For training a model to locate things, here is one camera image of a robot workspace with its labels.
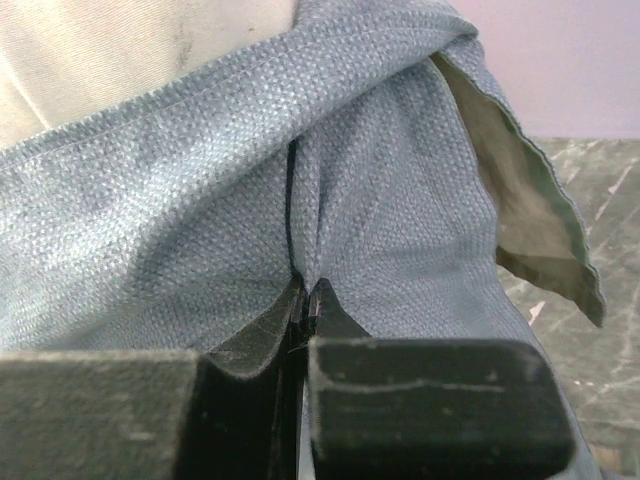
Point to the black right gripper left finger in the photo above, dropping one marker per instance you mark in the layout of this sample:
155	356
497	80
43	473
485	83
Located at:
231	413

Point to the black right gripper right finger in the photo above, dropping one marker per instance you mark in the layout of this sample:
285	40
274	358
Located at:
428	409

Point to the blue and beige pillowcase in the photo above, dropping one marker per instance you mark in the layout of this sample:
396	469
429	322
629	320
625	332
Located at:
368	145

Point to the white pillow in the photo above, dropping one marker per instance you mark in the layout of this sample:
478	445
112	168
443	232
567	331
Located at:
64	60

